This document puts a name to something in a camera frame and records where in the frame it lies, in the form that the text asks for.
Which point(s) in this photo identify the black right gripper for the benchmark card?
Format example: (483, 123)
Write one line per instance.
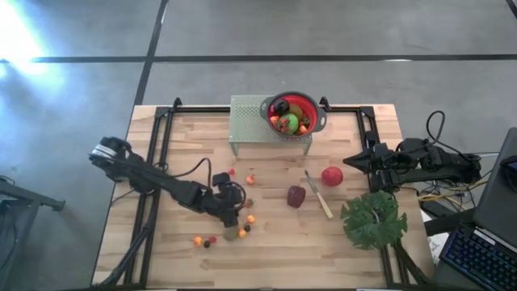
(398, 167)

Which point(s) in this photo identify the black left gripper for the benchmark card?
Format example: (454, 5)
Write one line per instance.
(226, 202)

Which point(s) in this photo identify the orange tangerine green leaf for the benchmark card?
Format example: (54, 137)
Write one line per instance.
(303, 129)

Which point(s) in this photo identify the small red fruit leafy sprig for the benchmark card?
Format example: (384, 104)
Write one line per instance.
(305, 120)

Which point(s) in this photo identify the red colander grey rim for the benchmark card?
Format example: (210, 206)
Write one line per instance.
(311, 104)

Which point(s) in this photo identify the green apple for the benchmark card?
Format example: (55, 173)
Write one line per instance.
(292, 121)

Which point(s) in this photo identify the brown kiwi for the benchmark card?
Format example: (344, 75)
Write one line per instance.
(297, 111)

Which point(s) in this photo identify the red strawberry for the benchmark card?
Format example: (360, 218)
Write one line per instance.
(249, 202)
(283, 121)
(285, 129)

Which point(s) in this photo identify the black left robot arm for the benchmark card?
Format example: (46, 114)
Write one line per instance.
(161, 186)

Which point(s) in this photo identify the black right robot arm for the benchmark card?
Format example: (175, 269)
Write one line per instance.
(444, 167)

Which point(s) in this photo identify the dark purple plum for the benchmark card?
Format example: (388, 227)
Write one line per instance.
(247, 228)

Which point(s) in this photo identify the red cherry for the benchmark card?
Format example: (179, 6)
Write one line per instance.
(212, 239)
(231, 171)

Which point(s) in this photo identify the black cherry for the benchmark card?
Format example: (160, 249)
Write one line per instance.
(207, 244)

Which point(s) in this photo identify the green monstera leaf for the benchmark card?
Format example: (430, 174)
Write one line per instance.
(371, 222)

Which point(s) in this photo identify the dark red apple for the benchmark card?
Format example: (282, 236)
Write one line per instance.
(296, 196)

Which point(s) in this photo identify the green perforated metal shelf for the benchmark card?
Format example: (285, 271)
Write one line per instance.
(246, 121)

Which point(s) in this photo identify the white paper sheet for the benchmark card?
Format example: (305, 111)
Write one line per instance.
(436, 246)

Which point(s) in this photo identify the dark grey laptop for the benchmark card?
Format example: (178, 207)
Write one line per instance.
(497, 202)

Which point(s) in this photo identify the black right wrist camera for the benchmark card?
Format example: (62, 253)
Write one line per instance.
(385, 154)

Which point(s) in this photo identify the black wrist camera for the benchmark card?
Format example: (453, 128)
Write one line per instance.
(221, 180)
(385, 154)

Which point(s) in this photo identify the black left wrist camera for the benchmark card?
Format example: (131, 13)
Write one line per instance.
(221, 180)

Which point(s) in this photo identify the black aluminium table frame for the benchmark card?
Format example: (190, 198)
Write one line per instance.
(210, 109)

